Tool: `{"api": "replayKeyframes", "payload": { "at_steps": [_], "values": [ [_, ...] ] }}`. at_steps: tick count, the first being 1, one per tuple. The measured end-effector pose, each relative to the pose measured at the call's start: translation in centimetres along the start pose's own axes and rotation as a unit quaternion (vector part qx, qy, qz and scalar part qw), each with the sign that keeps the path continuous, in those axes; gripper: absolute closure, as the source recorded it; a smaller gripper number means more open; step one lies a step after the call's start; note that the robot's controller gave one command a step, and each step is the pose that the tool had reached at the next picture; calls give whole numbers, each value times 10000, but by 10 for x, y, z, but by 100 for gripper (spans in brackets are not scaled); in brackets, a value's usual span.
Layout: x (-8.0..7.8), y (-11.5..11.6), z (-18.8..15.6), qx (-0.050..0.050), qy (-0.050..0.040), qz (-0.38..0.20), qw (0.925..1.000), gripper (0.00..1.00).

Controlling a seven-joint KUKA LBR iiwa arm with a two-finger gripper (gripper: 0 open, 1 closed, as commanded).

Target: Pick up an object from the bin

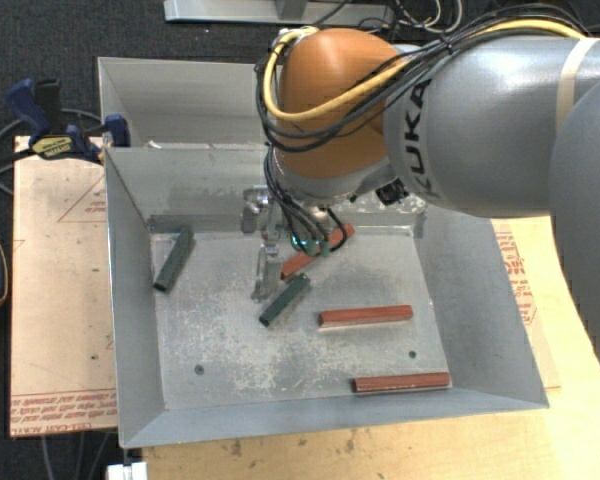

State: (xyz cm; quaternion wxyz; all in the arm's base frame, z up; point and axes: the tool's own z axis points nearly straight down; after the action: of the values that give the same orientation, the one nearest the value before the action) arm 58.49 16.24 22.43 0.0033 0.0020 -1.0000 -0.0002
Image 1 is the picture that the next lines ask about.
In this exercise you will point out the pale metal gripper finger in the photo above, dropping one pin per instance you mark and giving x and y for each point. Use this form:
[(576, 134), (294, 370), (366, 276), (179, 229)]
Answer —
[(274, 270), (261, 278)]

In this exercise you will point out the red-brown flat block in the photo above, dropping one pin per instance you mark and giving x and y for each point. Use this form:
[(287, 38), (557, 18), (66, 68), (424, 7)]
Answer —
[(365, 314), (295, 264), (400, 382)]

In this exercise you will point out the dark green flat block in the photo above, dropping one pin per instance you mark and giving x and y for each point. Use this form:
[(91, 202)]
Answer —
[(174, 260), (285, 300)]

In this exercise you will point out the grey metal bin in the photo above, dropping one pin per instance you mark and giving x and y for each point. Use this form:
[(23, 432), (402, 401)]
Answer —
[(240, 358)]

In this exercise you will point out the brown cardboard board, red print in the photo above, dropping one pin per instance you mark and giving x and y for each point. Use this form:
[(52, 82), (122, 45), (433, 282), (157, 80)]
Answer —
[(60, 293)]

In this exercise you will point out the black cylinder on white bracket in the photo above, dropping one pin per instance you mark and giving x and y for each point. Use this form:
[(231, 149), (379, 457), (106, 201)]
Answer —
[(391, 193)]

